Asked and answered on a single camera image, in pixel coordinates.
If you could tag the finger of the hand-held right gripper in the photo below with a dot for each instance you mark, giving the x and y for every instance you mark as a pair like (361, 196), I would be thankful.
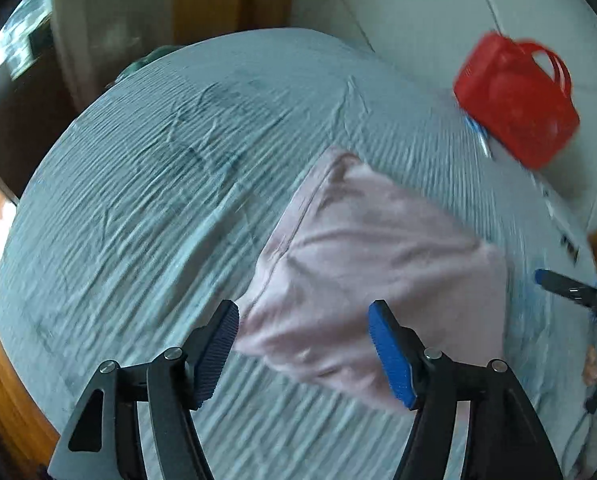
(568, 290)

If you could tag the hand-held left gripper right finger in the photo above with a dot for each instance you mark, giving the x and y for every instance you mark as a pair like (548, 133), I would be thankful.
(391, 360)

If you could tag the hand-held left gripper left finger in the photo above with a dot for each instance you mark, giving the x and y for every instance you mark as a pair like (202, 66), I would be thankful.
(218, 355)

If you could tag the pink shirt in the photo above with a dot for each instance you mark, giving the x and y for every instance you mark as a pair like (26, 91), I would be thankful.
(368, 260)

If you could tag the light blue floral bed sheet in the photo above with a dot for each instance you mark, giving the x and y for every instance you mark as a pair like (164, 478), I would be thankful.
(128, 210)

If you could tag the red bear-face case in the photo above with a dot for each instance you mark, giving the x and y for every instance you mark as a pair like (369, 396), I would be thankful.
(513, 105)

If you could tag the dark wooden cabinet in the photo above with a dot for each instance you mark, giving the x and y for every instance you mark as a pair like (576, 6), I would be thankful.
(23, 140)

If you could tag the green cloth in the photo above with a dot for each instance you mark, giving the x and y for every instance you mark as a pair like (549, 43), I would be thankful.
(148, 60)

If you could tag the white padded headboard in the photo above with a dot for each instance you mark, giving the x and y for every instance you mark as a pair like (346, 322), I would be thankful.
(403, 10)

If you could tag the pale curtain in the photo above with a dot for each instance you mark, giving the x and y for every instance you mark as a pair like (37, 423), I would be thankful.
(103, 35)

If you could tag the small black box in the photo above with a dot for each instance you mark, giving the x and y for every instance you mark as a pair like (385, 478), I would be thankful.
(39, 41)

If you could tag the window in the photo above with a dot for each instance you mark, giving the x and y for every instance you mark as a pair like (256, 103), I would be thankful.
(13, 45)

